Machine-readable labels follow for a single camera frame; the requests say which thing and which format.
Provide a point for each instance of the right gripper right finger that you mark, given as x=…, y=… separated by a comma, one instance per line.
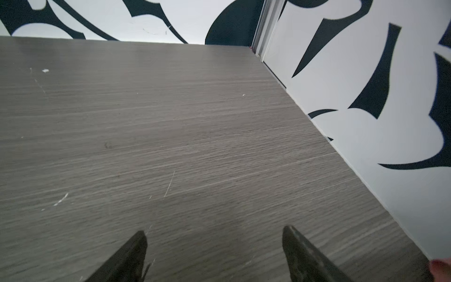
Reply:
x=305, y=262

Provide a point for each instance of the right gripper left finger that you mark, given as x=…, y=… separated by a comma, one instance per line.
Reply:
x=127, y=264

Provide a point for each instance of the pink t shirt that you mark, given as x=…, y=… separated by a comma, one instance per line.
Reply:
x=440, y=270

